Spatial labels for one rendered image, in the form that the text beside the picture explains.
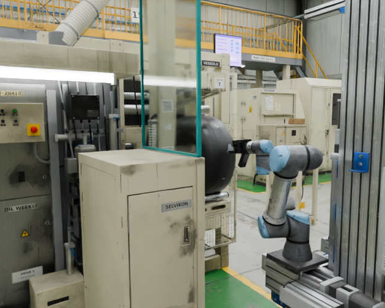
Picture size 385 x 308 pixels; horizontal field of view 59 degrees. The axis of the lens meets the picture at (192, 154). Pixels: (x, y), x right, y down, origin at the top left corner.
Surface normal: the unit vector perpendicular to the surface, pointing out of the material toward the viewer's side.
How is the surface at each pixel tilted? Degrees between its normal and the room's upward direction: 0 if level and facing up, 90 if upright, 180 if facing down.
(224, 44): 90
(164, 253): 90
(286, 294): 90
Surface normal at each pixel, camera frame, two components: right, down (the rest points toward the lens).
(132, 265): 0.56, 0.09
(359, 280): -0.86, 0.06
